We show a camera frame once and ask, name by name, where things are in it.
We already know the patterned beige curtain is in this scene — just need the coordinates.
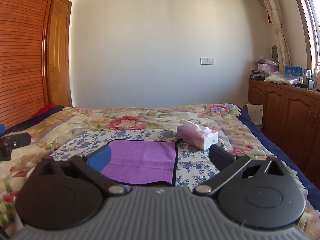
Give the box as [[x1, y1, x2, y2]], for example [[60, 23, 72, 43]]
[[254, 0, 292, 68]]

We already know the blue gift box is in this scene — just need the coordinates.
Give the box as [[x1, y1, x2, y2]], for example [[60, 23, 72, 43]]
[[285, 66, 303, 79]]

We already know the woven hand fan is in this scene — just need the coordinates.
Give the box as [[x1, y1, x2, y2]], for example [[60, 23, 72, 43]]
[[271, 44, 282, 64]]

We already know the red cloth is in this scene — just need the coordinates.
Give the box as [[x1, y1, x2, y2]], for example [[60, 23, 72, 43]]
[[32, 102, 58, 117]]

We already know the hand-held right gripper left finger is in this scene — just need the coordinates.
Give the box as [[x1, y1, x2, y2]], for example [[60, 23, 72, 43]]
[[34, 145, 132, 197]]

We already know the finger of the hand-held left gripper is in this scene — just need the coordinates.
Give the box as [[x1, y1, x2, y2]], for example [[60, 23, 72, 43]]
[[0, 133, 32, 162]]

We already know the wooden door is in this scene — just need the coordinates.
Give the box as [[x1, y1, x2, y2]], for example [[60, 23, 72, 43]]
[[48, 0, 73, 107]]

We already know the floral blanket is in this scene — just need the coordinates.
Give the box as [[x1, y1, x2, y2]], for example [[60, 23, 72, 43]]
[[0, 103, 320, 240]]

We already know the pink kettle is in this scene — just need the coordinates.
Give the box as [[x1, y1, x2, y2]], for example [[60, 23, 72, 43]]
[[313, 64, 320, 92]]

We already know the wooden cabinet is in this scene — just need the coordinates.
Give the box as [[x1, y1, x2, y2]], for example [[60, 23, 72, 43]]
[[247, 78, 320, 172]]

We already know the slatted wooden wardrobe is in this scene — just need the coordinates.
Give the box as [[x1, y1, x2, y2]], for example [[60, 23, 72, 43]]
[[0, 0, 60, 130]]

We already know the pink tissue box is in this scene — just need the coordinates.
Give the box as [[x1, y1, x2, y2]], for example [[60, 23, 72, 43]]
[[176, 119, 219, 151]]

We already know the clear plastic bag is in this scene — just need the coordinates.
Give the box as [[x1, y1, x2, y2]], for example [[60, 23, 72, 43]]
[[264, 71, 300, 84]]

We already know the purple towel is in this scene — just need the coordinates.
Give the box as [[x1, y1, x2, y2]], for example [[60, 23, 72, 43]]
[[100, 139, 179, 186]]

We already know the white paper box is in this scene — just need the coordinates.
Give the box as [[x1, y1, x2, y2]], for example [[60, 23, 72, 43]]
[[244, 102, 264, 131]]

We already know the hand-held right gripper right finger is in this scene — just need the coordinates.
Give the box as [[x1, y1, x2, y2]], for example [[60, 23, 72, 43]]
[[193, 144, 290, 196]]

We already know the stack of books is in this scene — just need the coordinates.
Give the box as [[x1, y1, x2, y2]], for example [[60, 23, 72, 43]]
[[250, 69, 265, 81]]

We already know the blue floral cloth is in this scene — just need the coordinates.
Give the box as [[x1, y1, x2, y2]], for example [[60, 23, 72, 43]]
[[50, 129, 227, 189]]

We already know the wooden window frame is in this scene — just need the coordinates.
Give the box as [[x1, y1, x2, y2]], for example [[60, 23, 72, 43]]
[[289, 0, 320, 67]]

